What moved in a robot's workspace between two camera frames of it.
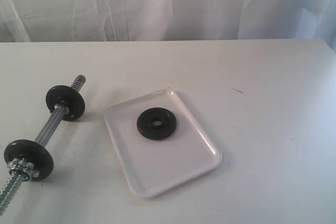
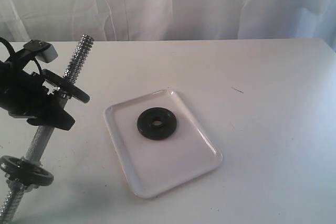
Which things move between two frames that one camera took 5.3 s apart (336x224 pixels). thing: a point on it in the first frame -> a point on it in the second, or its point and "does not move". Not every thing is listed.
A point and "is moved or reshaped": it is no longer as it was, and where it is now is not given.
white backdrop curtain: (110, 7) does not move
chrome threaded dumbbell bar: (14, 181) is moved or reshaped
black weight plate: (67, 96) -> (66, 86)
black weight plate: (144, 123) does not move
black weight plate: (32, 152) -> (34, 174)
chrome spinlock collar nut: (21, 167) -> (16, 185)
